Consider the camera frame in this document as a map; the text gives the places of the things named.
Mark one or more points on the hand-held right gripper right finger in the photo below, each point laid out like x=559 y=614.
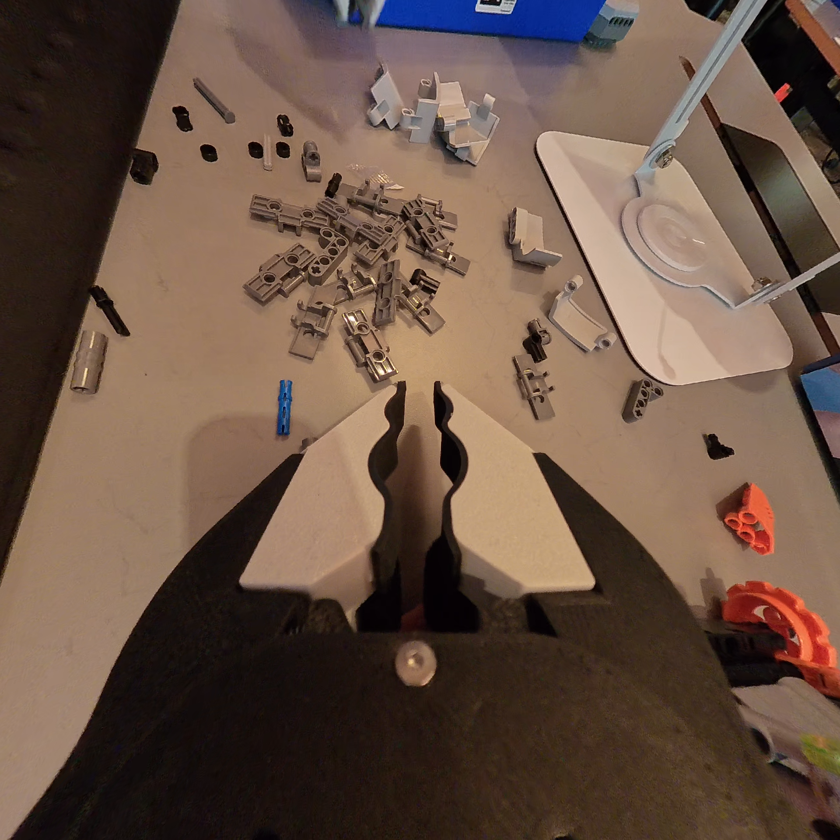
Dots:
x=519 y=525

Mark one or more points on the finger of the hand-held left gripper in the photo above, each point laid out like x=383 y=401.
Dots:
x=352 y=11

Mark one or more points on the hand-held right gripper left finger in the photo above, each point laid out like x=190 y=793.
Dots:
x=315 y=532

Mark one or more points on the blue plastic bin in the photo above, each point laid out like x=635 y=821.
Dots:
x=460 y=13

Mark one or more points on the orange triangular toy piece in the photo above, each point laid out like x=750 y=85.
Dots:
x=746 y=516

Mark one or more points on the pile of dark grey connectors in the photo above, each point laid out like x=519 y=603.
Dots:
x=328 y=250

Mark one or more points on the black grey toy robot vehicle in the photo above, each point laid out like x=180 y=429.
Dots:
x=788 y=735

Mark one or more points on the small blue toy brick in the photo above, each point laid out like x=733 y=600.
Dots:
x=282 y=407

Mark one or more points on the pile of light grey pieces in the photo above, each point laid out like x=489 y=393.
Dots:
x=440 y=118

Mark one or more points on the dark grey small toy pieces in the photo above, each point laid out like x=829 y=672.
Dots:
x=532 y=383

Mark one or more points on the dark grey toy axle rod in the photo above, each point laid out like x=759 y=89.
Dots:
x=214 y=100

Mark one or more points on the dark grey toy beam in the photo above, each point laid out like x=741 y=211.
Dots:
x=641 y=398

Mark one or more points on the small black toy connector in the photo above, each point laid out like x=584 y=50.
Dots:
x=715 y=446

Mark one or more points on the light grey angled toy piece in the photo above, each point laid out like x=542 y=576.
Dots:
x=578 y=315

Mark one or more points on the black angled toy connector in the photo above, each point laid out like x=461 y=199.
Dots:
x=142 y=164

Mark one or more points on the small grey device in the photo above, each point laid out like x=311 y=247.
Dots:
x=614 y=24

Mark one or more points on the wooden book stand white base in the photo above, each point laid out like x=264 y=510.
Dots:
x=656 y=289

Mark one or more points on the orange toy gear wheel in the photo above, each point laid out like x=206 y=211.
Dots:
x=777 y=620

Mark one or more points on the grey cylinder toy sleeve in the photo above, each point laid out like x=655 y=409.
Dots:
x=87 y=361

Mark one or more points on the light grey toy block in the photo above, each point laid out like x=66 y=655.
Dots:
x=532 y=240

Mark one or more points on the long black toy pin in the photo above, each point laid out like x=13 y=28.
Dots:
x=109 y=310

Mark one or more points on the blue robot kit box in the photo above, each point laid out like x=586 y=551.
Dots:
x=820 y=420

